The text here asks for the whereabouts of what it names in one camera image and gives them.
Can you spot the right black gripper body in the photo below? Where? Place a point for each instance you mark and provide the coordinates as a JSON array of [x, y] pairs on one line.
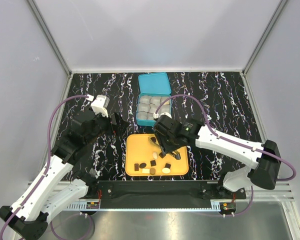
[[167, 142]]

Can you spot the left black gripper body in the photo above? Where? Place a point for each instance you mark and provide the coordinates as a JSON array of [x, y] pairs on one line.
[[104, 126]]

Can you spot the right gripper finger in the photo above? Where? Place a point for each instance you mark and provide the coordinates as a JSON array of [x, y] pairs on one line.
[[175, 154], [155, 143]]

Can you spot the white oval chocolate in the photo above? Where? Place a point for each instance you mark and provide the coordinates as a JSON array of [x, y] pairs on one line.
[[155, 155]]

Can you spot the dark square chocolate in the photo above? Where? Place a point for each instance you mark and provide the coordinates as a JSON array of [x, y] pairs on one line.
[[153, 163], [162, 155]]

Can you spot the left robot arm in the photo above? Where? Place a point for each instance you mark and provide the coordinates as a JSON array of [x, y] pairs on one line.
[[30, 215]]

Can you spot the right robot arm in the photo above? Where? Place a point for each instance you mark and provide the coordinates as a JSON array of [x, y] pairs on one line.
[[261, 164]]

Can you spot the white round chocolate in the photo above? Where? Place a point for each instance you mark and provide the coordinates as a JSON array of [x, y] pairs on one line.
[[166, 170]]

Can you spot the dark oval chocolate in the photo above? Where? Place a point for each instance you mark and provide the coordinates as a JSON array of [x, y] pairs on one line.
[[142, 165]]

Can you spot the brown round chocolate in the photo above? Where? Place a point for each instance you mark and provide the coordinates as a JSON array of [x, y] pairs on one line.
[[152, 171]]

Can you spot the dark rectangular chocolate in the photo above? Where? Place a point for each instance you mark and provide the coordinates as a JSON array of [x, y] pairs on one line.
[[136, 167]]

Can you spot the white rectangular chocolate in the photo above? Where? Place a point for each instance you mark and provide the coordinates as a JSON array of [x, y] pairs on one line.
[[145, 171]]

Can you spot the orange plastic tray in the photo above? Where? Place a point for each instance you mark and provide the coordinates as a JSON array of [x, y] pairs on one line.
[[140, 150]]

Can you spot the teal tin box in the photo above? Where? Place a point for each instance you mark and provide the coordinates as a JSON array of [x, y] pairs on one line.
[[154, 89]]

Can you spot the right small circuit board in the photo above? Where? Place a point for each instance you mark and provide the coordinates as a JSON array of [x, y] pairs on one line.
[[227, 206]]

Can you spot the small circuit board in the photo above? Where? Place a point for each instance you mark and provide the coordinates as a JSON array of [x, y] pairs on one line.
[[227, 206], [92, 205]]

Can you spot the left small circuit board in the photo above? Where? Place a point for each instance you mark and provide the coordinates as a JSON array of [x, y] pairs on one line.
[[92, 205]]

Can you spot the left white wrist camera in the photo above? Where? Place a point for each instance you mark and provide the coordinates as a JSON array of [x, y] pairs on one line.
[[99, 105]]

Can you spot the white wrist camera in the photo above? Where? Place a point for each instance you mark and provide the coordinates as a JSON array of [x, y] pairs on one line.
[[99, 105], [158, 115]]

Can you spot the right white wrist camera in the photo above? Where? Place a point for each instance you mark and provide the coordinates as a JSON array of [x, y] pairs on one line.
[[158, 115]]

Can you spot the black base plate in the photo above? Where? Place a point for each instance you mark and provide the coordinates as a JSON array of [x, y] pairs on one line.
[[163, 194]]

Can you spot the white slotted cable duct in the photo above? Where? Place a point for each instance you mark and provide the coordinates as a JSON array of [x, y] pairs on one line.
[[77, 206]]

